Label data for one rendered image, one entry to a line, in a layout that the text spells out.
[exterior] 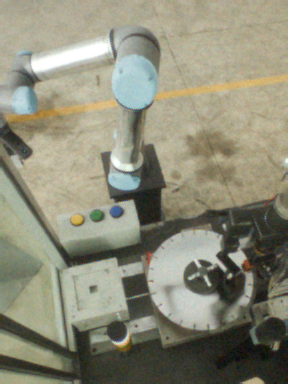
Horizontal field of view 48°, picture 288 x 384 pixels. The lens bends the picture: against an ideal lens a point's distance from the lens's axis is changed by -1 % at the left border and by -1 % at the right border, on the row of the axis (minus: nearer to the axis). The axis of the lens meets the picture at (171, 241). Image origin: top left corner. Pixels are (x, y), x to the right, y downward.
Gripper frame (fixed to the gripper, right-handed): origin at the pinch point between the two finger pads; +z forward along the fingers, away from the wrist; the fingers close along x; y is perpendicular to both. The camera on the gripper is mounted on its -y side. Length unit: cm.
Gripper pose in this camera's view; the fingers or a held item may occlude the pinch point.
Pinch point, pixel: (23, 165)
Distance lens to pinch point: 137.8
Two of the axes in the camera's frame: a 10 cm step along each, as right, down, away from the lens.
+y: -8.1, -5.4, 2.2
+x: -5.9, 7.2, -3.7
